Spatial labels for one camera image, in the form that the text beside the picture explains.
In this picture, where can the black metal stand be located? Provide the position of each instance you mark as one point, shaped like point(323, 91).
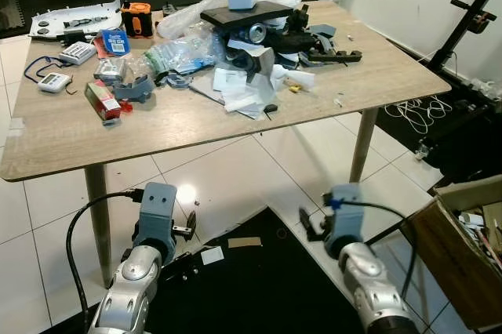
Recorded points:
point(471, 9)

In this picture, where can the white digital timer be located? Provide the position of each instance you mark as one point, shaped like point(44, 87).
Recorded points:
point(54, 82)

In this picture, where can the red carton box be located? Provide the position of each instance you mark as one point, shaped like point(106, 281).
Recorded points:
point(100, 100)

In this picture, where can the grey plastic part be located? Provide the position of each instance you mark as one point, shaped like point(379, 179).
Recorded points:
point(135, 88)

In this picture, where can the flat black board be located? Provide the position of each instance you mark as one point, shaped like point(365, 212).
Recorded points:
point(243, 16)

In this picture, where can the small white paper slip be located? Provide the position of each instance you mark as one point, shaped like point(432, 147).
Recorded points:
point(212, 255)

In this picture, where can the small brown cardboard strip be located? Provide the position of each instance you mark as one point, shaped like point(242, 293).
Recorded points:
point(244, 241)

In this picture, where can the blue label tag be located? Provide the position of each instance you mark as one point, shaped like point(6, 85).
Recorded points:
point(116, 41)

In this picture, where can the wooden table leg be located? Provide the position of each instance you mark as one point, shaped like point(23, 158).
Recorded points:
point(98, 216)
point(363, 146)

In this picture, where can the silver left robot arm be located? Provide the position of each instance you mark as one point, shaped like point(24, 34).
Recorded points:
point(129, 291)

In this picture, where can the white paper sheets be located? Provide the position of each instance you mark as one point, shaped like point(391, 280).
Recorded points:
point(235, 83)

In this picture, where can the small yellow piece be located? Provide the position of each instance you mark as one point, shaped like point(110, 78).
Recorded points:
point(294, 88)

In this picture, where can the small black oval piece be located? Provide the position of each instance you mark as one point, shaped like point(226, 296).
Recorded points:
point(271, 107)

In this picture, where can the silver drink can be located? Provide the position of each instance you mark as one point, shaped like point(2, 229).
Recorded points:
point(257, 33)

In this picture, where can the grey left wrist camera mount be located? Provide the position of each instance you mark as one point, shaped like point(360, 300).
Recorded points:
point(157, 210)

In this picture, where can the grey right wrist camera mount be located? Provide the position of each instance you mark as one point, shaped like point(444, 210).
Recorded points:
point(345, 212)

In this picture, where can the crumpled clear plastic bag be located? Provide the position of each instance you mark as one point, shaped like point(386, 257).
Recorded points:
point(188, 14)

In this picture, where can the white keypad device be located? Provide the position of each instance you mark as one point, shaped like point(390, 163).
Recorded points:
point(77, 52)

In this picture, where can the white plastic panel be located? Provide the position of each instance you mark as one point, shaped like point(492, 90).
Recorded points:
point(55, 24)

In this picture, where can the crumpled white tissue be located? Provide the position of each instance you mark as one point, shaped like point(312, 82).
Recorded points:
point(302, 78)

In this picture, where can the black and grey gripper part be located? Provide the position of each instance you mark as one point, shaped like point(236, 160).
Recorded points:
point(337, 56)

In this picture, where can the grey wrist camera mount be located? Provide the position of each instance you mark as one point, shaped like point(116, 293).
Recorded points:
point(345, 212)
point(157, 210)

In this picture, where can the small clear wrapped pack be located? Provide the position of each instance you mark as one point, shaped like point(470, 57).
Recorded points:
point(110, 71)

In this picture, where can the orange and black device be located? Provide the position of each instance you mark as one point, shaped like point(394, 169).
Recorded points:
point(137, 24)

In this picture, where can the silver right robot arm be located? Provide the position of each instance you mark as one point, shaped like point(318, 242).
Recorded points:
point(376, 287)

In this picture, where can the clear bag with green print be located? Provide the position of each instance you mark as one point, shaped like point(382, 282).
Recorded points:
point(180, 53)

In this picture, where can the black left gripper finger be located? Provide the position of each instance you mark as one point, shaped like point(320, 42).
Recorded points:
point(192, 224)

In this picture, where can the brown cardboard rubbish box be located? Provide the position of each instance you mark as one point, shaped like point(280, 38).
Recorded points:
point(439, 259)

